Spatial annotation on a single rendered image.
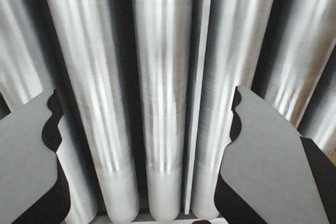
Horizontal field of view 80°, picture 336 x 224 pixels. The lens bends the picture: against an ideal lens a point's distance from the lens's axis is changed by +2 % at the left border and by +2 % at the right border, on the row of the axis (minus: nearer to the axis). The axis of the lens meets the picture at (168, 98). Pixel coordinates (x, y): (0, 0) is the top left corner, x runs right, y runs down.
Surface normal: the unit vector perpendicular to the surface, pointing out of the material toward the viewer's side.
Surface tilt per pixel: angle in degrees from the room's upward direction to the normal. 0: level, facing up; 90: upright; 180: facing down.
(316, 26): 24
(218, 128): 17
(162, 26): 1
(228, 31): 30
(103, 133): 5
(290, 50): 50
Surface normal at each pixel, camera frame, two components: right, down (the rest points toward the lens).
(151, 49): -0.38, 0.48
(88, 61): 0.13, 0.52
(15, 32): 0.66, 0.39
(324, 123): -0.70, 0.37
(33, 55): 0.81, 0.30
